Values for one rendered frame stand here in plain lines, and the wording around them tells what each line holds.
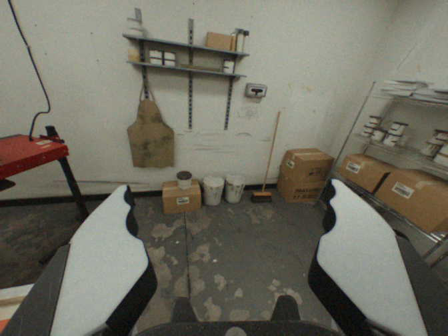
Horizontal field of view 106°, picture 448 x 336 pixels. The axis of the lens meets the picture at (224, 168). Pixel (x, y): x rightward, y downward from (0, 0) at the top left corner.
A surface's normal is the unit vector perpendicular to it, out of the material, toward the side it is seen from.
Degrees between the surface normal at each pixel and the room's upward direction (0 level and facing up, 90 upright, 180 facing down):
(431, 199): 88
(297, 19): 90
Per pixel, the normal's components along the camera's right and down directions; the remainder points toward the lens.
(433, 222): -0.97, 0.02
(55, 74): 0.24, 0.50
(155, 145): -0.26, 0.43
